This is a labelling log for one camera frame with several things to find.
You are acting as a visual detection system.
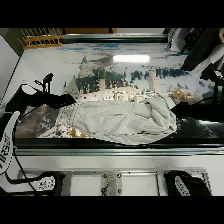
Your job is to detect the heap of clothes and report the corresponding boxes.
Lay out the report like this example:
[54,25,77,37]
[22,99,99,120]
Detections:
[162,27,224,81]

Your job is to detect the orange rack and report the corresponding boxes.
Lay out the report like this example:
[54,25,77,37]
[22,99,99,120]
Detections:
[17,27,65,50]

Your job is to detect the light grey trousers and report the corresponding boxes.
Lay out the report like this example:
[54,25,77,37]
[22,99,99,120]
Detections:
[37,94,178,146]

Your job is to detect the black cable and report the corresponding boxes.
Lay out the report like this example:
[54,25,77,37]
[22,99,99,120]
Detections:
[11,149,37,193]

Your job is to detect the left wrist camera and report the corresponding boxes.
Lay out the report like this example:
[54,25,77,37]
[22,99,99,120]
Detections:
[33,72,55,95]

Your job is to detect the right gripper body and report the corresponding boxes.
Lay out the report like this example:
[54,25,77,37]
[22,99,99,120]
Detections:
[171,101,202,122]

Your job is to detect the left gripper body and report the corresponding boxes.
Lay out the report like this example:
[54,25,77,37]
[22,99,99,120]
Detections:
[38,93,78,110]

